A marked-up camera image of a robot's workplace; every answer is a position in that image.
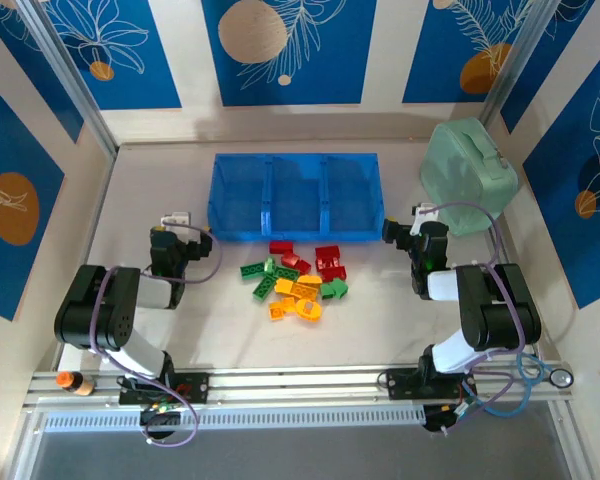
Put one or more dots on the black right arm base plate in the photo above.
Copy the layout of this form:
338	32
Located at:
402	385

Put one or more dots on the mint green zipped case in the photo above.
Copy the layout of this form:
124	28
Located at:
460	165

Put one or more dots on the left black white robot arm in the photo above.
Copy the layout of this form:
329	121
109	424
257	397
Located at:
95	310

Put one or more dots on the long yellow lego brick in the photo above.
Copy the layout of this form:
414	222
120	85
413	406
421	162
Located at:
306	291

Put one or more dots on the aluminium mounting rail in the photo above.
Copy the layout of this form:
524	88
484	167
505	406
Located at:
305	387

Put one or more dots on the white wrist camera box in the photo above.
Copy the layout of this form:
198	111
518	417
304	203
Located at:
422	214
176	218

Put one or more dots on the green lego plate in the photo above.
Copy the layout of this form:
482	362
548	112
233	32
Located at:
251	270

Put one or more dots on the small light green lego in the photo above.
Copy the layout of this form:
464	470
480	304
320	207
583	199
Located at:
269	264

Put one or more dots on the small brown bottle orange cap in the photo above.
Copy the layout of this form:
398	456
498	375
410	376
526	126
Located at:
77	384

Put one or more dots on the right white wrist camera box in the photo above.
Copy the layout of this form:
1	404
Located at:
422	214

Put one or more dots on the yellow round lego printed 120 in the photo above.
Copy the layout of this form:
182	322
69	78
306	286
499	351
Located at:
316	315

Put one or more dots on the blue three-compartment plastic bin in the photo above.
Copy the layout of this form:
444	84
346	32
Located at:
295	190

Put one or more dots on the small yellow lego brick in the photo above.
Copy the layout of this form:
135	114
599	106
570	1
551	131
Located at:
276	311
289	305

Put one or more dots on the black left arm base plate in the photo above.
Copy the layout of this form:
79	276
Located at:
190	387

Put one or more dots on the large red lego brick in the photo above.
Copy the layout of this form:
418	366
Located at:
322	262

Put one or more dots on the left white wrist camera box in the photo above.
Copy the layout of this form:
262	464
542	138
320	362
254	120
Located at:
176	218

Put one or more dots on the yellow half-round lego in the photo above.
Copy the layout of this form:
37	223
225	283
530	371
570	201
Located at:
309	279

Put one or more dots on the green sloped lego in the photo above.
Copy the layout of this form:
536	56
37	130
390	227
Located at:
340	288
327	291

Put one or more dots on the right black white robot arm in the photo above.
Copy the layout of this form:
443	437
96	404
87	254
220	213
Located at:
500	310

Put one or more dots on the green lego brick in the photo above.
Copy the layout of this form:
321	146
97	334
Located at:
284	272
263	289

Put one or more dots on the aluminium frame post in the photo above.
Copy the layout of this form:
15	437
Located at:
514	65
69	75

